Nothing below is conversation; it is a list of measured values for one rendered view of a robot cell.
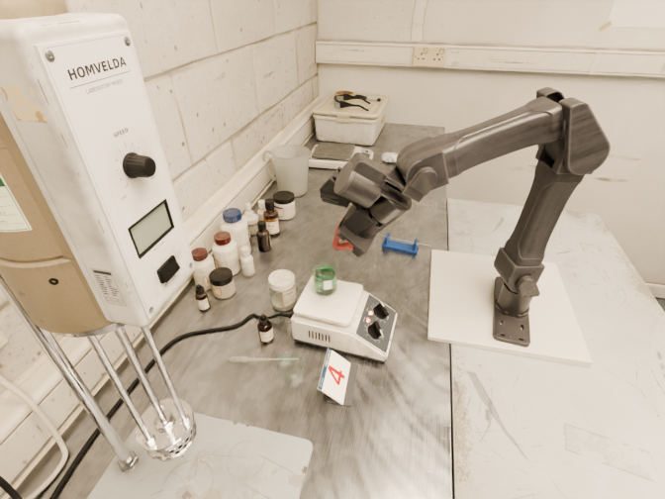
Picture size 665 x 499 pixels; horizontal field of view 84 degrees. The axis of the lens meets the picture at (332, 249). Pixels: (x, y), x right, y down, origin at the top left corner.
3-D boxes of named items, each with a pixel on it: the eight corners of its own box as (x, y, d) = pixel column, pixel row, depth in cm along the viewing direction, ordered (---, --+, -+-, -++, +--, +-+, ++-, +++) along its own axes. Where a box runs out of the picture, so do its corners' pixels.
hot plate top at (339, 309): (364, 287, 80) (364, 284, 80) (349, 328, 71) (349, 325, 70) (312, 276, 83) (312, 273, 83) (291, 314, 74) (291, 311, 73)
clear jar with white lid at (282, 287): (265, 306, 87) (261, 279, 82) (282, 291, 91) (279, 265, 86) (286, 316, 84) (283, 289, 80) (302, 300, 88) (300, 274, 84)
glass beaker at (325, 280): (343, 292, 78) (343, 261, 74) (324, 304, 76) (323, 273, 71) (325, 277, 82) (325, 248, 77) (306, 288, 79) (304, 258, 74)
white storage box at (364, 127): (388, 124, 197) (391, 95, 188) (375, 148, 168) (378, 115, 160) (332, 119, 204) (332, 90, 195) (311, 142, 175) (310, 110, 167)
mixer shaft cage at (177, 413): (208, 417, 50) (156, 274, 35) (180, 469, 45) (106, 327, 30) (163, 406, 51) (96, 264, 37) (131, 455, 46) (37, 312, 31)
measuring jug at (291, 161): (257, 195, 131) (252, 154, 123) (271, 180, 142) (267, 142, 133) (308, 201, 128) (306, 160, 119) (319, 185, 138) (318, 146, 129)
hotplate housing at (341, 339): (396, 319, 83) (400, 293, 79) (385, 366, 73) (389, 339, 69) (304, 299, 89) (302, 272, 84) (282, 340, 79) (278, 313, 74)
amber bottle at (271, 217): (266, 229, 114) (262, 197, 107) (280, 229, 114) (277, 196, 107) (264, 237, 110) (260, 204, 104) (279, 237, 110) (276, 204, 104)
